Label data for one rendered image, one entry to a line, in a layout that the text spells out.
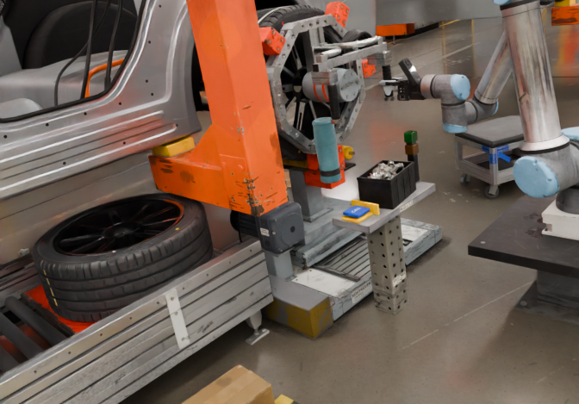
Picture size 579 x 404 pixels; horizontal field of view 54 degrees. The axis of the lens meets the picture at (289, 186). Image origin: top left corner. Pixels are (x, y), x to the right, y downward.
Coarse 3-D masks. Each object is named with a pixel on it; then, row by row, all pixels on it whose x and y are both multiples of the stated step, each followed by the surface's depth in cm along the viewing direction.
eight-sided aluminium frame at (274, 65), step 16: (320, 16) 230; (288, 32) 219; (336, 32) 237; (288, 48) 219; (352, 48) 245; (272, 64) 217; (352, 64) 253; (272, 80) 216; (272, 96) 222; (352, 112) 251; (288, 128) 225; (336, 128) 253; (304, 144) 233
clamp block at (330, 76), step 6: (312, 72) 210; (318, 72) 208; (324, 72) 206; (330, 72) 205; (336, 72) 208; (312, 78) 211; (318, 78) 209; (324, 78) 207; (330, 78) 206; (336, 78) 208
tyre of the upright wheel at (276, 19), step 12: (264, 12) 234; (276, 12) 228; (288, 12) 228; (300, 12) 232; (312, 12) 237; (324, 12) 242; (264, 24) 223; (276, 24) 224; (288, 144) 238; (288, 156) 239; (300, 156) 244
